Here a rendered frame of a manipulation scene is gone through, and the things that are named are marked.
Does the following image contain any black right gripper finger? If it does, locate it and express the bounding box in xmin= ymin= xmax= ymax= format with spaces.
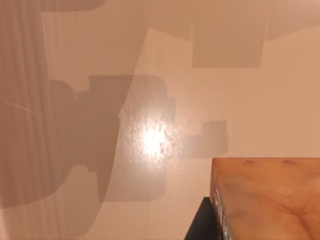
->
xmin=184 ymin=196 xmax=223 ymax=240

